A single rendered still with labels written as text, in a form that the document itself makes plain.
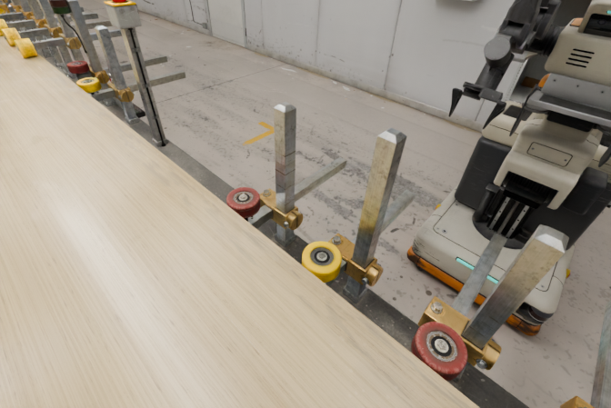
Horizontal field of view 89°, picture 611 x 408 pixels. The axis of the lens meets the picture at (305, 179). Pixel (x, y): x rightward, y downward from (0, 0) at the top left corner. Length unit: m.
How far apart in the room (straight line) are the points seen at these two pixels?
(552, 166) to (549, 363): 0.89
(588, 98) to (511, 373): 1.12
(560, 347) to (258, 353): 1.60
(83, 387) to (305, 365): 0.31
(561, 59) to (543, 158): 0.33
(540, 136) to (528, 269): 0.87
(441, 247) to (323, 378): 1.21
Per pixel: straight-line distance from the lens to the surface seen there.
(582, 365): 1.96
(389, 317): 0.84
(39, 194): 0.98
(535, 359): 1.85
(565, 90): 1.27
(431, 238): 1.67
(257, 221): 0.83
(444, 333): 0.62
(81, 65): 1.80
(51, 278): 0.76
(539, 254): 0.53
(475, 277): 0.81
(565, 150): 1.36
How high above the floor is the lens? 1.41
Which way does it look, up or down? 38 degrees down
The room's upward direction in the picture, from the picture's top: 3 degrees clockwise
